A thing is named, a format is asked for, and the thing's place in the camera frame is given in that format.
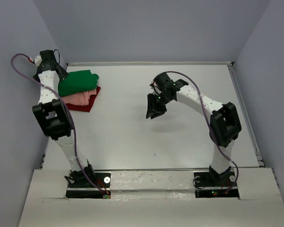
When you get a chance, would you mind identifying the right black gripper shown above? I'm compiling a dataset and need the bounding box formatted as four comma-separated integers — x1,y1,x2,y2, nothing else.
145,92,173,120

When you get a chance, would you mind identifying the green t-shirt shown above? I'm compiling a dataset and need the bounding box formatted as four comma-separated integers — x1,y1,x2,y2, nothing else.
58,70,99,96

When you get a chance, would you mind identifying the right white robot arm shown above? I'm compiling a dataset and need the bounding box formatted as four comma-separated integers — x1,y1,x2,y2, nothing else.
146,71,242,185

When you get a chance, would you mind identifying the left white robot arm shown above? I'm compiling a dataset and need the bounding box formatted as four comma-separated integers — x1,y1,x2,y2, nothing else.
32,50,97,187

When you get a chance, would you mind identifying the pink folded t-shirt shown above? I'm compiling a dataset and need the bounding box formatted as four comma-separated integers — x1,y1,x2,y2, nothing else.
62,89,97,106

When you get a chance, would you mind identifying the dark red folded t-shirt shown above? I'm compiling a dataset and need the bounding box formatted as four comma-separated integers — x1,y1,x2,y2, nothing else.
63,86,101,113

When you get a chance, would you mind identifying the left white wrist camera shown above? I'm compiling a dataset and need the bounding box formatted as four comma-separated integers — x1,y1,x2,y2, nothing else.
28,55,42,67

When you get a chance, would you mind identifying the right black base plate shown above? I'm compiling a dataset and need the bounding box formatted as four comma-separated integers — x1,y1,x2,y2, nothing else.
192,171,240,199

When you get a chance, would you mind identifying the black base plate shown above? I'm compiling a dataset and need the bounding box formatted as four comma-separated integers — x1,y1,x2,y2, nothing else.
192,171,240,199
64,171,111,199

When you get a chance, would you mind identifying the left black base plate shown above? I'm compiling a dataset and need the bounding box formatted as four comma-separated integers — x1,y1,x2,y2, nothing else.
64,171,111,199

